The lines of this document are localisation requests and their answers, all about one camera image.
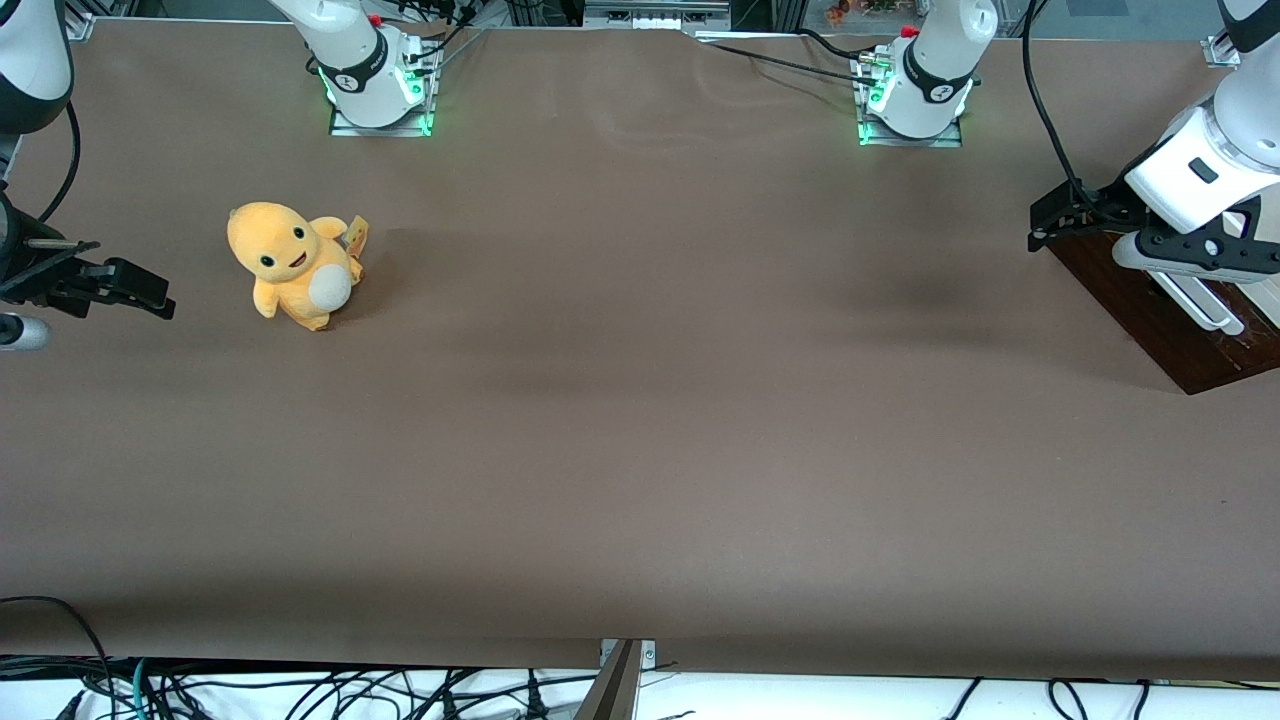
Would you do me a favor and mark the black cable bundle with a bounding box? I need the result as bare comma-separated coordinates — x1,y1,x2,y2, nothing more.
395,0,481,66

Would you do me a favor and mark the long black table cable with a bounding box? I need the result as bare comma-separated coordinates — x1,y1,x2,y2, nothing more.
698,40,876,87

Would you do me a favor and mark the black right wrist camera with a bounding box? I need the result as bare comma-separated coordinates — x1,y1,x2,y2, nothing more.
62,257,177,322

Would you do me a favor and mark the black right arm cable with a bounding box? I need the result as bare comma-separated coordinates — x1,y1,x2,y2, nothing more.
38,100,83,227

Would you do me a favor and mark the brown wedge post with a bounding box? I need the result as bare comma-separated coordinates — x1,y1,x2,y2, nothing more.
574,640,644,720

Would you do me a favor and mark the white drawer handle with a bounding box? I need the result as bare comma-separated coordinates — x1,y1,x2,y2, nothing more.
1148,268,1247,337

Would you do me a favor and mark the yellow plush toy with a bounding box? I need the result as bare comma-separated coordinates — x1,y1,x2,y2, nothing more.
226,201,365,333

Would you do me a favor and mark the grey background equipment rack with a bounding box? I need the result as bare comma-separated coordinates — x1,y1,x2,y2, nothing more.
583,0,733,32

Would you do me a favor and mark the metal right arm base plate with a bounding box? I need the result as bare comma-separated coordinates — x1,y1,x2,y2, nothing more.
328,58,437,139

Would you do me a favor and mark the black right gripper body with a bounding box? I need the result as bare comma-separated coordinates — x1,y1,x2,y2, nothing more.
0,192,101,309

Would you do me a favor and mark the short black table cable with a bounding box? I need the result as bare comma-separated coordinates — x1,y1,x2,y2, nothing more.
796,27,883,63

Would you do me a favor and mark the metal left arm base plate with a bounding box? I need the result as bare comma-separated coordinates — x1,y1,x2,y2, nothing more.
856,50,965,150

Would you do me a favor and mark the black looping floor cable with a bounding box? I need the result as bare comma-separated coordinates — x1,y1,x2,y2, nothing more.
0,596,113,719

